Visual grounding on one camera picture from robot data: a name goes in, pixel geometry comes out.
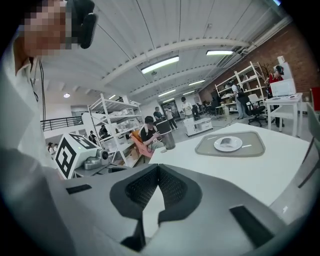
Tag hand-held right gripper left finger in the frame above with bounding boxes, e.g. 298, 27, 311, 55
62, 163, 159, 256

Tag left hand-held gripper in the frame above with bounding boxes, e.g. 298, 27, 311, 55
55, 133, 131, 180

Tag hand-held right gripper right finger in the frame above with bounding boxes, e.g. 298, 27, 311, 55
139, 163, 287, 256

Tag white round plate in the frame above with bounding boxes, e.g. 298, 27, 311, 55
213, 136, 243, 152

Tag person's left forearm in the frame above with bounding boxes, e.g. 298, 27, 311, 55
0, 147, 77, 256

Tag orange chair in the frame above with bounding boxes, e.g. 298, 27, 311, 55
130, 130, 155, 159

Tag black railing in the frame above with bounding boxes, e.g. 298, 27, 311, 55
40, 115, 84, 132

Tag white shelf rack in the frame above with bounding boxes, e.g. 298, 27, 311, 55
214, 61, 268, 108
87, 93, 144, 168

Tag black cylindrical appliance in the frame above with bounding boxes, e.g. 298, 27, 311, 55
155, 119, 176, 150

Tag grey rectangular tray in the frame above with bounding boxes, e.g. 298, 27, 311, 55
194, 130, 266, 158

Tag white low cabinet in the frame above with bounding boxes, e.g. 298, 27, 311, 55
183, 116, 214, 138

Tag person's white coat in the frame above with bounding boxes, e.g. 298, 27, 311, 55
0, 32, 66, 181

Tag black office chair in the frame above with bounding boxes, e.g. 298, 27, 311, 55
246, 94, 268, 128

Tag white side table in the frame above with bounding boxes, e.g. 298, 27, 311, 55
264, 92, 304, 138

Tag grey chair black legs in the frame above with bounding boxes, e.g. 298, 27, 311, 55
297, 102, 320, 189

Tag white box appliance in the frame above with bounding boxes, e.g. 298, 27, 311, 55
270, 78, 296, 97

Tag red panel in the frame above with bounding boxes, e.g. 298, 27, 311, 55
309, 86, 320, 113

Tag person's head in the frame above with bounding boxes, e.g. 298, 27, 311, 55
13, 0, 76, 60

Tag white display board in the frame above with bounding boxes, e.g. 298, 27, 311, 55
276, 56, 294, 80

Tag black headset cable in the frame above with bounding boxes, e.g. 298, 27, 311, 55
32, 56, 48, 132

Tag black head camera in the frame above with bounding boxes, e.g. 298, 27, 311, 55
65, 0, 99, 50

